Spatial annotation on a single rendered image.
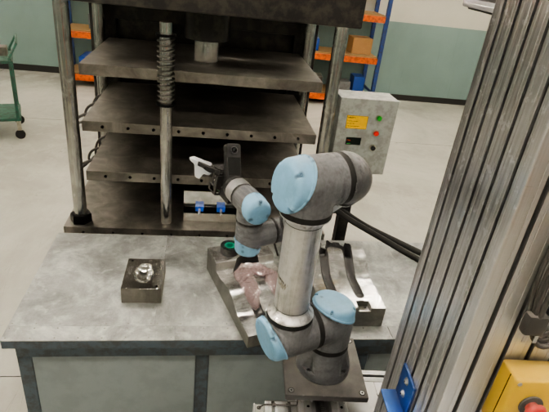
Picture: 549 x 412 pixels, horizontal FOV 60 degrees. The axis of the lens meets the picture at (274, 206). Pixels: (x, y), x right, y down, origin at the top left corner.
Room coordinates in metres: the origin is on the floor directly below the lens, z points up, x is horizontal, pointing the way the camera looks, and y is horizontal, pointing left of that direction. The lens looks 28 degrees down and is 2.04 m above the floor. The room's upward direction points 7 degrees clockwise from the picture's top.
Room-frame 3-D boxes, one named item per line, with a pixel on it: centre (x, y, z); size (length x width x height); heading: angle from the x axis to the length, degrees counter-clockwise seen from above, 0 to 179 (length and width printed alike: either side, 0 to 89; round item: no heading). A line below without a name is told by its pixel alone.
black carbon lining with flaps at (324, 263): (1.66, -0.30, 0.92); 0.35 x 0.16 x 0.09; 10
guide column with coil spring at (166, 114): (2.08, 0.54, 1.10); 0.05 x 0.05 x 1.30
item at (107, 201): (2.45, 0.43, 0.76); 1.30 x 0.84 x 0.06; 100
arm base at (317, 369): (0.99, -0.19, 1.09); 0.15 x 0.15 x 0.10
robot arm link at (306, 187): (0.92, -0.07, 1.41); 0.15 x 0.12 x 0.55; 121
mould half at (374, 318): (1.68, -0.30, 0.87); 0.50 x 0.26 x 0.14; 10
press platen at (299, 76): (2.51, 0.44, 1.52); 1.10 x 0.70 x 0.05; 100
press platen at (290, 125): (2.50, 0.44, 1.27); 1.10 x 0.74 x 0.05; 100
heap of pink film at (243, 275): (1.54, 0.03, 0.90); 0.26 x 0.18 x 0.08; 27
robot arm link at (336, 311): (0.98, -0.18, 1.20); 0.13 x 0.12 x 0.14; 121
